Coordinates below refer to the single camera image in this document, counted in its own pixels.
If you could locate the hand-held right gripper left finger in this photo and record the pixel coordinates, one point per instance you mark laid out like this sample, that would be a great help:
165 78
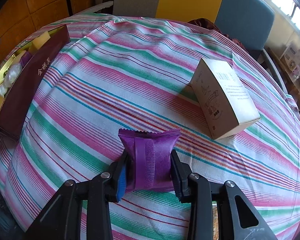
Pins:
121 185

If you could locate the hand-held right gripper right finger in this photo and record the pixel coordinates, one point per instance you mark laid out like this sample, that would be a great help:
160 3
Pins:
176 177

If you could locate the white ball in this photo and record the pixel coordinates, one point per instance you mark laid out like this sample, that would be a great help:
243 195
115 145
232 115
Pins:
13 71
8 81
0 90

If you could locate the purple snack packet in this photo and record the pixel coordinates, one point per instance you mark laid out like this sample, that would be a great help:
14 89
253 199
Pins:
150 160
25 58

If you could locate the gold tin tray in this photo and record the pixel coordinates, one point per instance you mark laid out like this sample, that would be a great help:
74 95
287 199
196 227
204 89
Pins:
27 80

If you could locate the pale beige cake block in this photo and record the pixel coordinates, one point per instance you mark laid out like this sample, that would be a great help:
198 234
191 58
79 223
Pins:
45 36

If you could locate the wooden wardrobe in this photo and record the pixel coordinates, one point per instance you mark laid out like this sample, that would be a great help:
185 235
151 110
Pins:
27 5

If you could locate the kraft carton box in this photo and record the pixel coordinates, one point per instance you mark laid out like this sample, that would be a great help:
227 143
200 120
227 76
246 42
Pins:
222 100

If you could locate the striped tablecloth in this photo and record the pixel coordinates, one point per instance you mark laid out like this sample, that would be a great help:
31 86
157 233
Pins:
140 80

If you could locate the white printed box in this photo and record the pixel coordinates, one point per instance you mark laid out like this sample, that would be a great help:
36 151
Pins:
292 56

